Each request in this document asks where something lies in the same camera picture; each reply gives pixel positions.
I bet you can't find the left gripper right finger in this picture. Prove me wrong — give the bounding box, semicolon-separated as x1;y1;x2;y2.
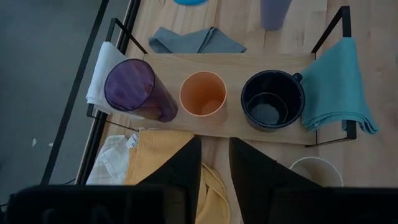
229;137;321;224

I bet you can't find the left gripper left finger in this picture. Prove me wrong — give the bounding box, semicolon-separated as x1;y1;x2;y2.
137;137;203;224

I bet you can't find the beige ribbed cup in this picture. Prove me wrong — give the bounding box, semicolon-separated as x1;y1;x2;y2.
289;156;345;188

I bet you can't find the dark blue speckled mug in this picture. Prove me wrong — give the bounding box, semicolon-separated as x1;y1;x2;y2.
240;69;306;132

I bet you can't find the orange cup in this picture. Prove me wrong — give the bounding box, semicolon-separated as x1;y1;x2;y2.
179;70;228;125

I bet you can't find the purple glass tumbler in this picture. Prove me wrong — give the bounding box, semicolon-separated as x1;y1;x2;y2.
103;58;179;123

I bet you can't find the dark purple round object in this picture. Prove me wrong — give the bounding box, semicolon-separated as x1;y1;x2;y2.
259;0;294;31

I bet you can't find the blue bowl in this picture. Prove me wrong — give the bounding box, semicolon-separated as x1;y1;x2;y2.
173;0;209;6

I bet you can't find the yellow cloth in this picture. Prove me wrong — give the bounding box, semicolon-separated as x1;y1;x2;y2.
123;129;231;224

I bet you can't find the white checkered cloth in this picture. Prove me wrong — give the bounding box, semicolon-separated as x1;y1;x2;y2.
85;133;140;186

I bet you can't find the teal towel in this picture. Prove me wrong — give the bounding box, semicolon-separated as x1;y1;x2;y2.
300;37;379;135

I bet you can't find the white towel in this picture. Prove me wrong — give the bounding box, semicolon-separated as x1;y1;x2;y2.
85;41;147;121

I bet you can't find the grey cloth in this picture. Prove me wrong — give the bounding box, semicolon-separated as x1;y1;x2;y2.
148;26;248;54

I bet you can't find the black table frame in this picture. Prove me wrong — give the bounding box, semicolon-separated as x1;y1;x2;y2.
75;0;143;187

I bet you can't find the wooden shelf with black frame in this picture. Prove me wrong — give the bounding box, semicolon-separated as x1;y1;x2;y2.
86;5;358;147

